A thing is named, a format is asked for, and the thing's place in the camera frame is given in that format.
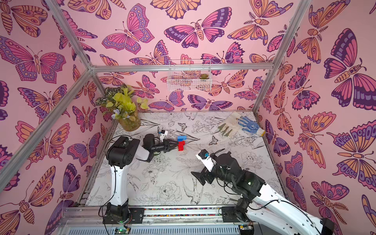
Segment long red lego brick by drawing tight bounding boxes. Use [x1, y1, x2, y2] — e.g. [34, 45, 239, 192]
[177, 141, 186, 151]

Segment white wire basket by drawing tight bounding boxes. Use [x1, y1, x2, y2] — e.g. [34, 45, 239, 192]
[166, 59, 212, 92]

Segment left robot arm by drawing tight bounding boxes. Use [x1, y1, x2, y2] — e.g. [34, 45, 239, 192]
[99, 134, 179, 225]

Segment small succulent in basket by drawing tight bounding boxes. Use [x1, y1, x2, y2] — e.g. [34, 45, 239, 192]
[200, 74, 209, 80]

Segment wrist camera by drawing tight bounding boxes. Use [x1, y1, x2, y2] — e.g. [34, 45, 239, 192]
[158, 130, 168, 142]
[196, 149, 216, 172]

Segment aluminium rail with beads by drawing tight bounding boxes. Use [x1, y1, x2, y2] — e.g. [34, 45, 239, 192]
[61, 205, 234, 226]

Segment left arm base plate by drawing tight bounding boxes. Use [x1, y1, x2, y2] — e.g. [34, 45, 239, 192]
[103, 207, 145, 225]

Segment green beige work glove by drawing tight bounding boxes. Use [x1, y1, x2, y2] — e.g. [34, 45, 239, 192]
[218, 112, 242, 138]

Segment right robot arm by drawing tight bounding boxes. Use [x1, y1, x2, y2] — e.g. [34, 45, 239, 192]
[192, 149, 334, 235]

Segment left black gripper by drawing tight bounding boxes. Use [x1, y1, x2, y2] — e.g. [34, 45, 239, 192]
[151, 140, 179, 154]

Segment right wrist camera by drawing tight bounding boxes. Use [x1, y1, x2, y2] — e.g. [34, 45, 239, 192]
[196, 149, 216, 172]

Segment blue work glove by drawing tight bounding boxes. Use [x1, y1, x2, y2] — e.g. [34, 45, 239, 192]
[238, 116, 265, 137]

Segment white vented cable duct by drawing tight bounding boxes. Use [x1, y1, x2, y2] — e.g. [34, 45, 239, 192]
[67, 225, 240, 235]

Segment long blue lego brick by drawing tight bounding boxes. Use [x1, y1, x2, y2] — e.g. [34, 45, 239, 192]
[177, 136, 187, 142]

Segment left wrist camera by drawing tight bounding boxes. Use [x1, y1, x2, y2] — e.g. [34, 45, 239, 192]
[158, 130, 168, 142]

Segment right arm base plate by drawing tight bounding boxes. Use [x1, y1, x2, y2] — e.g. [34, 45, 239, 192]
[217, 206, 261, 222]

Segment potted green plant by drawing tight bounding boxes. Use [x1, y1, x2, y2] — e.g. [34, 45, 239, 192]
[96, 85, 148, 132]

